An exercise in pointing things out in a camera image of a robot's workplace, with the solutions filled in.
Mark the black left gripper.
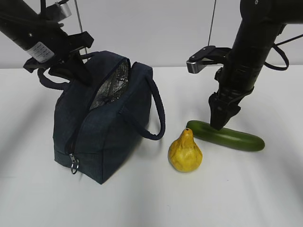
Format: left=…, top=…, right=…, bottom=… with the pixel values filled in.
left=23, top=31, right=94, bottom=85

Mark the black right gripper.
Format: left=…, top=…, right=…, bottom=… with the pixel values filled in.
left=208, top=87, right=254, bottom=130

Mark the green cucumber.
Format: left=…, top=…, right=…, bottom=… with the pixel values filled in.
left=186, top=120, right=265, bottom=152

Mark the yellow pear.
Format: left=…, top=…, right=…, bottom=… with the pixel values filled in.
left=168, top=128, right=203, bottom=173

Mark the dark navy lunch bag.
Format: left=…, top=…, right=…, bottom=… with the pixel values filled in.
left=38, top=51, right=166, bottom=184

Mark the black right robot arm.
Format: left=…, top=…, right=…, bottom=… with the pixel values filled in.
left=209, top=0, right=303, bottom=130

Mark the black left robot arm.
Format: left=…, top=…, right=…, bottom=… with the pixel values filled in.
left=0, top=0, right=94, bottom=90

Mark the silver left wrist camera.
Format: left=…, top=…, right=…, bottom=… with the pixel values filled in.
left=46, top=1, right=71, bottom=22

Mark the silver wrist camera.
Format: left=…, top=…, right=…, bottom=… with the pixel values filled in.
left=186, top=45, right=232, bottom=74
left=46, top=1, right=71, bottom=22

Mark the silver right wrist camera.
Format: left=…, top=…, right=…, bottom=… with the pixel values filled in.
left=186, top=45, right=232, bottom=74

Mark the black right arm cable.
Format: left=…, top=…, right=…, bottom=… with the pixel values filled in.
left=264, top=34, right=303, bottom=71

